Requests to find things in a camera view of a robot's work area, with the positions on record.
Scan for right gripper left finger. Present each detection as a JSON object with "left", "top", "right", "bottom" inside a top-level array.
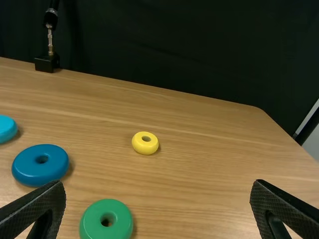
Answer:
[{"left": 0, "top": 180, "right": 67, "bottom": 239}]

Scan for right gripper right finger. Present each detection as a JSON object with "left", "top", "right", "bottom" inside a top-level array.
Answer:
[{"left": 249, "top": 179, "right": 319, "bottom": 239}]

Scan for black clamp stand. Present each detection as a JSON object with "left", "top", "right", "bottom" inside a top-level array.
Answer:
[{"left": 34, "top": 0, "right": 61, "bottom": 74}]

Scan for dark blue ring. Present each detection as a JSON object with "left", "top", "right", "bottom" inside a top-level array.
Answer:
[{"left": 11, "top": 143, "right": 70, "bottom": 188}]

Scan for dark green ring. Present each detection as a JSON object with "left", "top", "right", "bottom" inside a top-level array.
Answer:
[{"left": 79, "top": 198, "right": 134, "bottom": 239}]

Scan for light blue ring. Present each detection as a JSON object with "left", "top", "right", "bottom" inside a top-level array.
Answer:
[{"left": 0, "top": 114, "right": 18, "bottom": 144}]

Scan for yellow ring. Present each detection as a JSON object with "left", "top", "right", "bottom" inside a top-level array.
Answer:
[{"left": 131, "top": 131, "right": 160, "bottom": 155}]

